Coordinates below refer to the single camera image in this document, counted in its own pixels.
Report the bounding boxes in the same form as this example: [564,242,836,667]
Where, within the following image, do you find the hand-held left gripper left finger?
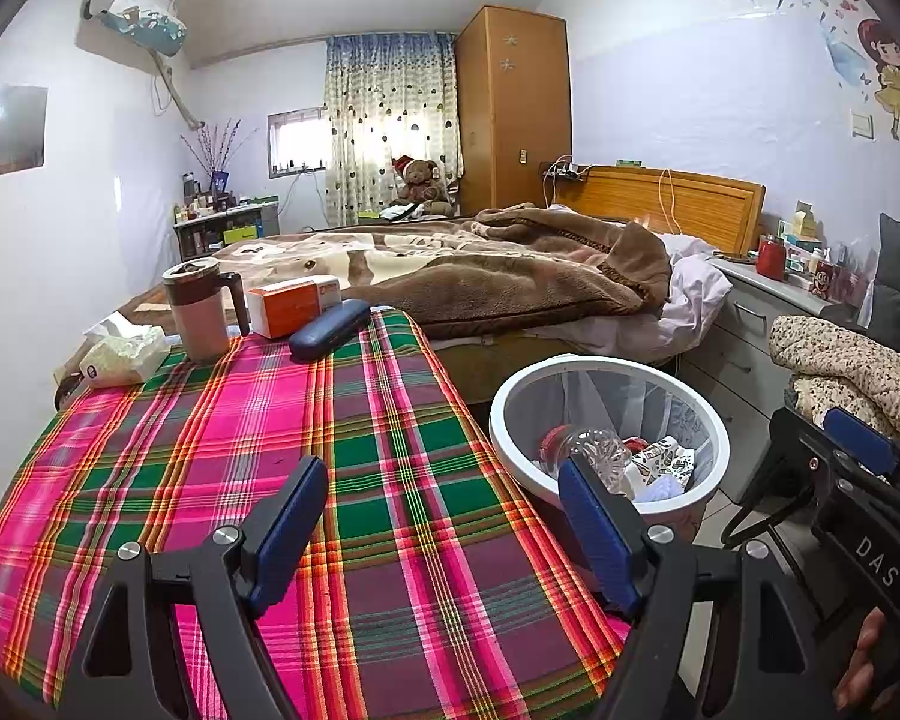
[52,454,331,720]

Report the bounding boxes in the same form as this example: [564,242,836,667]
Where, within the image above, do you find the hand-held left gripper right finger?
[557,454,833,720]

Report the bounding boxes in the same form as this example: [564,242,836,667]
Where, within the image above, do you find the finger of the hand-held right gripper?
[823,406,900,497]
[766,406,850,494]

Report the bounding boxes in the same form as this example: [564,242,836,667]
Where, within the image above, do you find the clear plastic bottle red label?
[540,424,635,496]

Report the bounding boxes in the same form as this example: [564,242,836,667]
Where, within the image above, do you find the white round trash bin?
[489,356,731,526]

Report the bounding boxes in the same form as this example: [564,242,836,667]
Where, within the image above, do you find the person's right hand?
[836,606,892,713]

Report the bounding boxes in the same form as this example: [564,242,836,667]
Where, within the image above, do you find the floral quilt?
[766,315,900,458]

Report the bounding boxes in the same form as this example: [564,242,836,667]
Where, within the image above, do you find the grey nightstand drawers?
[675,251,871,503]

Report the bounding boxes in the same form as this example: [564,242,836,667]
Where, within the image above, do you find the pink green plaid tablecloth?
[0,306,631,720]

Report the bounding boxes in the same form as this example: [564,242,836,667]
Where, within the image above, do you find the red gift box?
[832,262,871,305]

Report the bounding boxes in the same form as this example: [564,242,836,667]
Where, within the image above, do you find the red jar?
[756,234,788,280]

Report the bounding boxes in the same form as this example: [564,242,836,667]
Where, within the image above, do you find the pale pink bedding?
[570,232,732,365]

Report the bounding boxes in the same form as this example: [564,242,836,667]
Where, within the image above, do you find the tan bed mattress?
[427,330,683,406]

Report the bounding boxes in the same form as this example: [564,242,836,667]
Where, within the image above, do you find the dark blue glasses case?
[289,298,372,362]

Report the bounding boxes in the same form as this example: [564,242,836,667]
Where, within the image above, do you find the orange and white box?
[247,276,344,340]

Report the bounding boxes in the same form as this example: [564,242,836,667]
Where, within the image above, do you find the brown pink travel mug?
[163,256,251,362]

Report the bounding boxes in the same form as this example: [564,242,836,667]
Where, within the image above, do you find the pale green tissue pack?
[79,313,172,389]

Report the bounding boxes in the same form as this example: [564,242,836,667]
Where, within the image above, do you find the wooden bed headboard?
[553,165,767,256]

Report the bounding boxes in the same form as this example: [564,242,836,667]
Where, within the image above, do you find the brown fleece blanket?
[360,202,672,338]

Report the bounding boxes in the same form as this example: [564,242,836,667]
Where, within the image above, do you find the beige printed bed blanket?
[112,229,511,316]

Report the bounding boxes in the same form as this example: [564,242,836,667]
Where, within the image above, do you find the cluttered desk shelf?
[172,195,282,260]

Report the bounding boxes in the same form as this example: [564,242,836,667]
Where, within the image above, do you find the blue vase with branches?
[180,118,260,200]

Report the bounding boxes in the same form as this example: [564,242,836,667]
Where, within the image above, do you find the brown teddy bear red hat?
[386,156,455,218]

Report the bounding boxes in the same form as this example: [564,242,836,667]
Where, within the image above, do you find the small window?
[266,106,329,173]

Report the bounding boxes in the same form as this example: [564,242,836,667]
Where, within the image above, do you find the wooden wardrobe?
[454,6,572,215]

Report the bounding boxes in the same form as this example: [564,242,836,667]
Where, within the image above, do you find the blue patterned curtain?
[324,32,464,215]

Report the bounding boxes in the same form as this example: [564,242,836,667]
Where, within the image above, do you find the wrapped air conditioner pipe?
[154,52,207,132]

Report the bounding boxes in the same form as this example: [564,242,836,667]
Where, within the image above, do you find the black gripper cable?
[720,457,818,550]

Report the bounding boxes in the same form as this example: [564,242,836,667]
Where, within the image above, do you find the white charging cable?
[656,169,683,235]

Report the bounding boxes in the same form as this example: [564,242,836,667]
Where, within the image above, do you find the girl wall decal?
[857,19,900,147]

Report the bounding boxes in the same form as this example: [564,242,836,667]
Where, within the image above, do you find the silver wall poster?
[0,85,49,179]

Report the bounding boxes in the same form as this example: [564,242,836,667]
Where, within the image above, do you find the white wall air conditioner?
[81,0,188,57]

